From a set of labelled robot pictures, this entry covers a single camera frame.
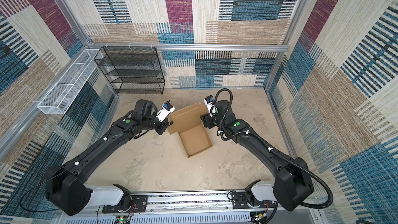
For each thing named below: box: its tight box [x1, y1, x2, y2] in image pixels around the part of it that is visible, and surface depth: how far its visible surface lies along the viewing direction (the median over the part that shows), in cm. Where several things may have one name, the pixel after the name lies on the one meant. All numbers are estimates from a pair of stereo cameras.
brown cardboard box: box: [166, 102, 213, 159], surface depth 93 cm
